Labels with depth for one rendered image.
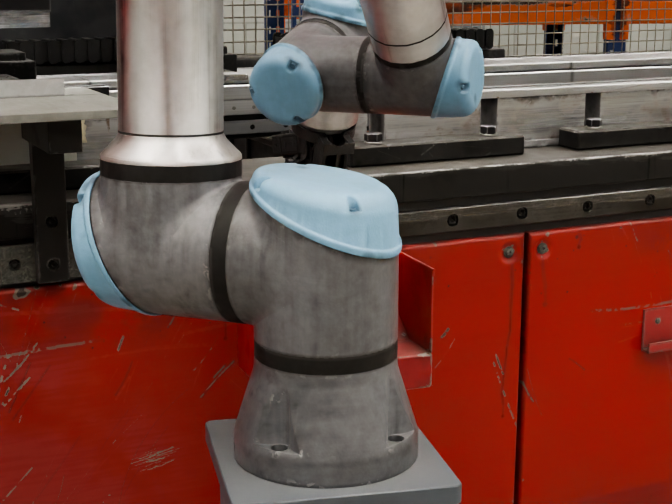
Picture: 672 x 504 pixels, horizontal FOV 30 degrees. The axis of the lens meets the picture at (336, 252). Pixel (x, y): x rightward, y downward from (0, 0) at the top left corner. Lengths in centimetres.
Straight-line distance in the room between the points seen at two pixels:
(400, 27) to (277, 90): 15
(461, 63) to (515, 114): 84
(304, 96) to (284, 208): 29
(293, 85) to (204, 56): 22
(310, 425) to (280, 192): 18
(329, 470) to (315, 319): 12
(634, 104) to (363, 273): 126
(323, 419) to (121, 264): 20
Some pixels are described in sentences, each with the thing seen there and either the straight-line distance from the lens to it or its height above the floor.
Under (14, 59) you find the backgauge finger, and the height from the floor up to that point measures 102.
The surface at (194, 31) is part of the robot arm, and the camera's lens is 100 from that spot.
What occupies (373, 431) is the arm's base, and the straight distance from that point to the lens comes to 98.
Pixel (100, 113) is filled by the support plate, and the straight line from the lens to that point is 147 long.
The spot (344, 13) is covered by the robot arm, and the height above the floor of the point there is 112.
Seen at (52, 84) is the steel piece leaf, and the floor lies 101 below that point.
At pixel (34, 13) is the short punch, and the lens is 173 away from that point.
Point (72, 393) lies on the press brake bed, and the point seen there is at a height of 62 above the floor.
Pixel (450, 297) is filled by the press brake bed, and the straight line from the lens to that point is 186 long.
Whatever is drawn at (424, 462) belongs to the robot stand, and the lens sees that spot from 103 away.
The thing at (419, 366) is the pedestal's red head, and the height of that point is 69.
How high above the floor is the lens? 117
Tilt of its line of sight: 13 degrees down
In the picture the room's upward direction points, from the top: straight up
